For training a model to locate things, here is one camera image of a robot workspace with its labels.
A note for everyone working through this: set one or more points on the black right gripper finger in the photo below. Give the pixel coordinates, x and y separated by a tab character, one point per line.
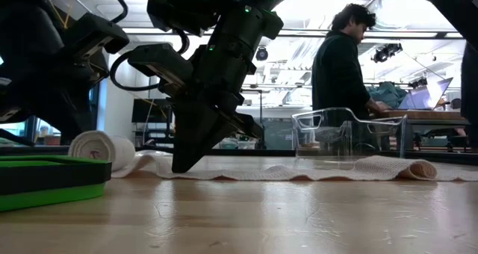
183	134
207	134

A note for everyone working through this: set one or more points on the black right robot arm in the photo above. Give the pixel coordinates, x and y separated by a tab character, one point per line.
179	7

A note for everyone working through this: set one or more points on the clear plastic bag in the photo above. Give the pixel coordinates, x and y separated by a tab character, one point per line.
153	152

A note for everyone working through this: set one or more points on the black monitor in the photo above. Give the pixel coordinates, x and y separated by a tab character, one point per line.
149	110

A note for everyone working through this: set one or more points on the green black square tray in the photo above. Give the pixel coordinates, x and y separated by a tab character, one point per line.
52	179

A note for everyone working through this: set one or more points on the person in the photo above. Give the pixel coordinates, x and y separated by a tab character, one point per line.
336	74

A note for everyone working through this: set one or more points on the blue cloth pile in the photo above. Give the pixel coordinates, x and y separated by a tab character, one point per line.
388	93

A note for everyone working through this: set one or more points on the clear plastic bin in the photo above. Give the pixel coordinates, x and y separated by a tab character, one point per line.
401	134

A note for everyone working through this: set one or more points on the ceiling light strip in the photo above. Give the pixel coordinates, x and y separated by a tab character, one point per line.
411	34

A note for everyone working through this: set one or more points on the open laptop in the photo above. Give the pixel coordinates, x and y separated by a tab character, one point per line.
422	97

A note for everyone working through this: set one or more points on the wooden workbench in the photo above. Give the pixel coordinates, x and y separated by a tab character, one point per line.
429	116

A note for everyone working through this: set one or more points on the black ceiling camera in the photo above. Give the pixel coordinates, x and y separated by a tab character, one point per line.
261	54
384	53

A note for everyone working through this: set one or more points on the black metal table frame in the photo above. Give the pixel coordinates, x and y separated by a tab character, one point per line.
261	152

